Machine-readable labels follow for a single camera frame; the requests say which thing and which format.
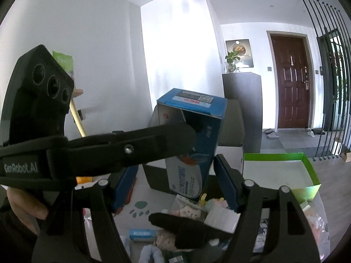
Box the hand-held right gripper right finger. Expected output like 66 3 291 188
213 154 322 263

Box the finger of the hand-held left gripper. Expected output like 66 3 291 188
46 121 197 179

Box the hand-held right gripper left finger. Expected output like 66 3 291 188
31 165 139 263

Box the dark grey storage box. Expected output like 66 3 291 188
143 144 245 198

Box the blue white carton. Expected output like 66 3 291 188
149 88 228 199

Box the person's left forearm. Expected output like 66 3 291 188
0 197 41 263

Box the grey paw-print desktop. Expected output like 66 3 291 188
74 164 330 263

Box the person's left hand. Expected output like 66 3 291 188
6 188 49 235

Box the white ribbed packet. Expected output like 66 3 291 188
204 206 241 232

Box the clear bag of small toys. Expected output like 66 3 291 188
170 194 207 221

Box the blue bag roll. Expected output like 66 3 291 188
129 229 157 242

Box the round wooden side table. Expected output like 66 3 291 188
68 88 88 138

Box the green shallow box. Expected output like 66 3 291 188
243 153 321 206

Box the black glove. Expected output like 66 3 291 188
148 212 232 252

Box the green paper packet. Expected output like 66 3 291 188
52 51 74 75

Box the light blue fluffy towel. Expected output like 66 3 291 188
139 245 165 263

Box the grey hallway cabinet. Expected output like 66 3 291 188
222 72 263 154

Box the dark red entrance door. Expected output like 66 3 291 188
267 30 315 130

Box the green potted plant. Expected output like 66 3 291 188
224 50 242 73

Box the black bar room divider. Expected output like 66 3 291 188
299 0 351 161

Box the framed wall picture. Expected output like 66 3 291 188
225 39 254 68

